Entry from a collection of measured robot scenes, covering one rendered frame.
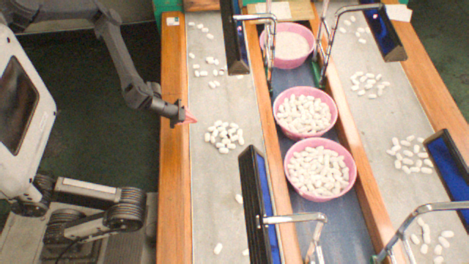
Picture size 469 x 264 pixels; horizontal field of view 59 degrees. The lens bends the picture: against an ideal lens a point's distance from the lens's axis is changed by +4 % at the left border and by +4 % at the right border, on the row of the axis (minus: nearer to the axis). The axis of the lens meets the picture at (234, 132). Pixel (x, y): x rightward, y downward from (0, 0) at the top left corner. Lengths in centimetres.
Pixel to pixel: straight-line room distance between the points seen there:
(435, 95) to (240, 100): 82
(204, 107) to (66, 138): 126
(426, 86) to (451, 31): 168
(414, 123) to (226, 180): 81
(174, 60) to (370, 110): 91
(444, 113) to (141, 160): 165
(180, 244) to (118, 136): 140
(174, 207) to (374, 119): 89
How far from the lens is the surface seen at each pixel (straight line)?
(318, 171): 158
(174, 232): 143
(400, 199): 159
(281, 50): 200
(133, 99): 141
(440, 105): 189
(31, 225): 195
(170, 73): 187
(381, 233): 148
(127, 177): 249
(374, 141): 171
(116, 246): 177
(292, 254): 139
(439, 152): 131
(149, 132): 264
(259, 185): 110
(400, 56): 157
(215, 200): 149
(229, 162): 157
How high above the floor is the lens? 206
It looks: 53 degrees down
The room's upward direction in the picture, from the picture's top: 2 degrees counter-clockwise
